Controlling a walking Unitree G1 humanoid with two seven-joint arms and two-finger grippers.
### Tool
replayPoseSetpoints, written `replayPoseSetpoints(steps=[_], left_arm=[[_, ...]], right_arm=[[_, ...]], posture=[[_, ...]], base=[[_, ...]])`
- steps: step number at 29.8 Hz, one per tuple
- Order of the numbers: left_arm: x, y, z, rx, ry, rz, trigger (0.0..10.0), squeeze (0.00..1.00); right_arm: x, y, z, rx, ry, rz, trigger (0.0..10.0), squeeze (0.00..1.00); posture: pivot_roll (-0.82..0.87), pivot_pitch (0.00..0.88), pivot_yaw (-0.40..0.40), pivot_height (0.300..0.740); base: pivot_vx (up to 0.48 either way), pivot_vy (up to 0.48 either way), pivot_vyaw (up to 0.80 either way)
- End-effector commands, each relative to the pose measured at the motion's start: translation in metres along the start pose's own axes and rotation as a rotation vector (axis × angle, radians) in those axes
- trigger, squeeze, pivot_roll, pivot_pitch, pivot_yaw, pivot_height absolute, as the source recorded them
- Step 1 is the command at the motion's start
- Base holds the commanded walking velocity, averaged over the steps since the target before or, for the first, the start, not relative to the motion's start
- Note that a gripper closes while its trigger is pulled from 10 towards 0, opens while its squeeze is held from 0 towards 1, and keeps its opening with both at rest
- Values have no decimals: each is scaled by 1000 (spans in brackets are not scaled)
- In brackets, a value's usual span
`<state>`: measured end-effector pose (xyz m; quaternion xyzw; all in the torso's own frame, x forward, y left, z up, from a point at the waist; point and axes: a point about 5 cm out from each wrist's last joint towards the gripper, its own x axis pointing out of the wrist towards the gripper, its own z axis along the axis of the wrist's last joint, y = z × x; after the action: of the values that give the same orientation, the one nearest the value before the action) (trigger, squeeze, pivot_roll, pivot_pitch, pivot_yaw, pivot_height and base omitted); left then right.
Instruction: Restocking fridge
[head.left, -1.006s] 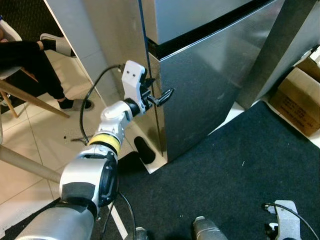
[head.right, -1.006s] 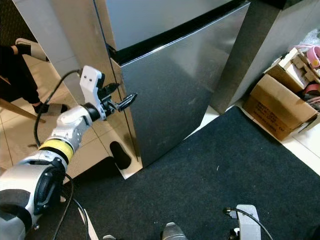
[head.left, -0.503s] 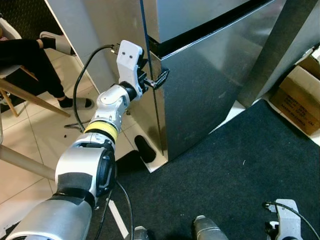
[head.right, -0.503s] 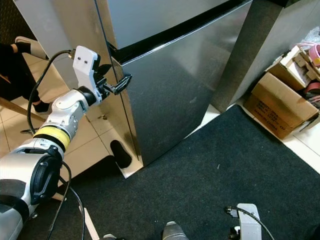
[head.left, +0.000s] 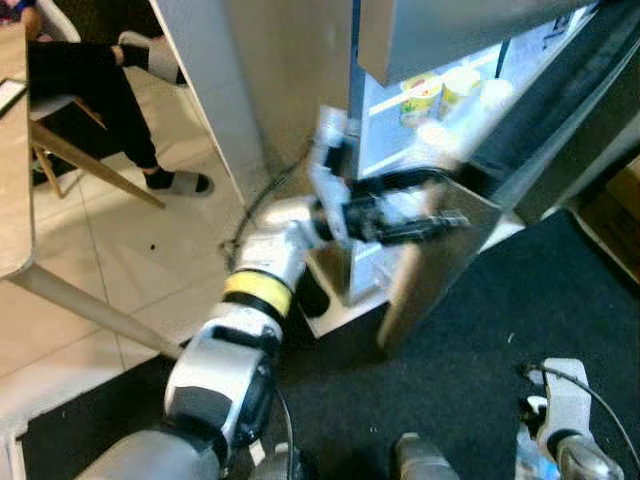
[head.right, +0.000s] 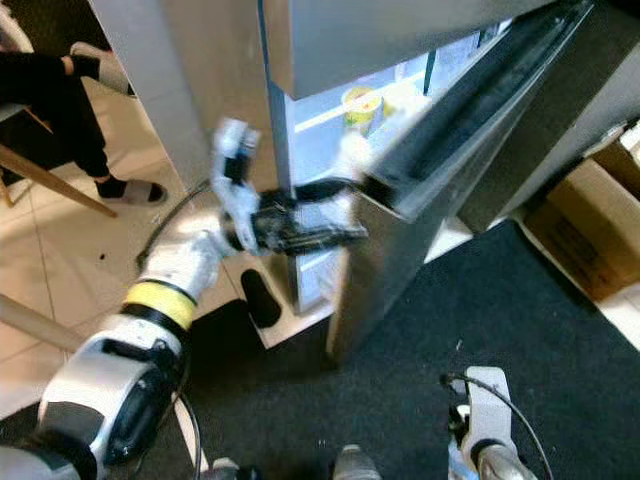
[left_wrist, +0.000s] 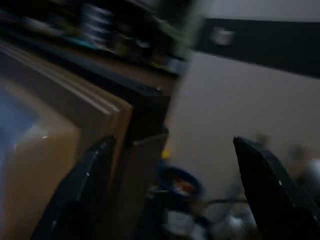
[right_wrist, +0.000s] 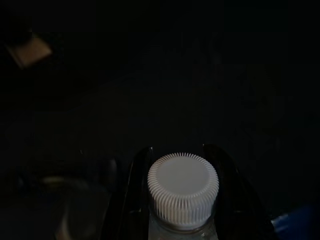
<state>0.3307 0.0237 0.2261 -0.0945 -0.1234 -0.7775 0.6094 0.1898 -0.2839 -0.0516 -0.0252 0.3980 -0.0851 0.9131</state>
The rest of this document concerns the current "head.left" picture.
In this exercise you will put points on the silver fridge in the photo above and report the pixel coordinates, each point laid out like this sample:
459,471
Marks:
280,80

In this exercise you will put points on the yellow cup noodle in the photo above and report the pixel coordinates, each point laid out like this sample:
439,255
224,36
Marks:
460,88
420,98

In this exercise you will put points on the silver fridge door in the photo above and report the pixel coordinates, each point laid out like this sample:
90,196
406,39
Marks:
450,270

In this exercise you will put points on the chair with wooden legs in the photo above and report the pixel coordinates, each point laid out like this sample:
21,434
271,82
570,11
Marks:
100,165

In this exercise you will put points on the robot right leg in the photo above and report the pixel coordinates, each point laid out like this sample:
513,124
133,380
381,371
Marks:
420,460

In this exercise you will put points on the brown cardboard box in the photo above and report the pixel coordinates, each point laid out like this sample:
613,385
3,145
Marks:
620,215

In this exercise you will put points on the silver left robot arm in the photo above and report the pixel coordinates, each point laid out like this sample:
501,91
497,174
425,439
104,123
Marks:
215,340

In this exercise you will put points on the silver freezer door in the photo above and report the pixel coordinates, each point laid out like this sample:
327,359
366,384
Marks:
450,30

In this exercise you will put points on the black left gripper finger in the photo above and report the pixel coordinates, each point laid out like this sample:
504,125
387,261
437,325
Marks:
415,180
432,227

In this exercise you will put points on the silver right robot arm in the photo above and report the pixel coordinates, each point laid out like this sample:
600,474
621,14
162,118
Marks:
585,460

